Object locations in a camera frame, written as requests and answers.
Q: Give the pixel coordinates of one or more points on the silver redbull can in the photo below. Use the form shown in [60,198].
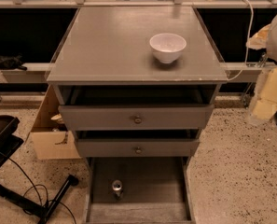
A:
[117,188]

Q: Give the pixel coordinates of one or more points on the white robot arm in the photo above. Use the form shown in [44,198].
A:
[264,105]

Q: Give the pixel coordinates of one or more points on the round top drawer knob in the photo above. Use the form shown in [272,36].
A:
[137,120]

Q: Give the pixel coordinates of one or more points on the round drawer knob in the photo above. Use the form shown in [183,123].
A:
[137,120]
[138,150]

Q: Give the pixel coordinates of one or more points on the grey wooden drawer cabinet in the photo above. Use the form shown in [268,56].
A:
[136,87]

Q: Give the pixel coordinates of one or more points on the grey middle drawer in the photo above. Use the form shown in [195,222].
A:
[154,143]

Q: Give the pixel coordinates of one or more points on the grey drawer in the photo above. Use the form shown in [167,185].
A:
[155,191]
[154,143]
[114,108]

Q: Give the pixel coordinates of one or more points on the round middle drawer knob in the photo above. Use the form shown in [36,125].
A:
[138,150]

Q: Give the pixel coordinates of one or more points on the grey top drawer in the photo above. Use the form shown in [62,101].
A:
[114,108]

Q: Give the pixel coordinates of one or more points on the grey bottom drawer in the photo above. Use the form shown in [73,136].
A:
[155,191]

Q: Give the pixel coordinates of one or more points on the white ceramic bowl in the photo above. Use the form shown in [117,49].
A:
[166,47]

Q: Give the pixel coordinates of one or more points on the open cardboard box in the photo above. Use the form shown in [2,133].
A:
[51,140]

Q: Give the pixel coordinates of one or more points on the black chair base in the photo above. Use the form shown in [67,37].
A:
[9,143]

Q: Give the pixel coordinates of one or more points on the black bag on shelf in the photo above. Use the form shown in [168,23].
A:
[12,62]

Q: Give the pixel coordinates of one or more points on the grey metal rail frame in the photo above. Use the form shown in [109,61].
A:
[20,73]

